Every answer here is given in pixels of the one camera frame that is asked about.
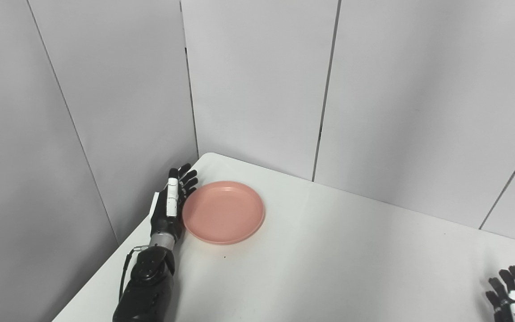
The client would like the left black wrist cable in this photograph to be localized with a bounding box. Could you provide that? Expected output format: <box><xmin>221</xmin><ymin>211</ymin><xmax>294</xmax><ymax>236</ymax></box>
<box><xmin>118</xmin><ymin>246</ymin><xmax>148</xmax><ymax>301</ymax></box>

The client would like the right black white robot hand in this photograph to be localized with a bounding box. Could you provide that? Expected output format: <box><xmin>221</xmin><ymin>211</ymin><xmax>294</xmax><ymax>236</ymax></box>
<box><xmin>485</xmin><ymin>266</ymin><xmax>515</xmax><ymax>322</ymax></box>

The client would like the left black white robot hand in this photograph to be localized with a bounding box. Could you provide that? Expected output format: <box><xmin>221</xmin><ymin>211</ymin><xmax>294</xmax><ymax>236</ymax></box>
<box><xmin>150</xmin><ymin>163</ymin><xmax>199</xmax><ymax>245</ymax></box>

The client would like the pink round plate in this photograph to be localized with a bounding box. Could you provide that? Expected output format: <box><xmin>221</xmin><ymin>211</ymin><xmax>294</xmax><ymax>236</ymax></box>
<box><xmin>182</xmin><ymin>180</ymin><xmax>266</xmax><ymax>245</ymax></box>

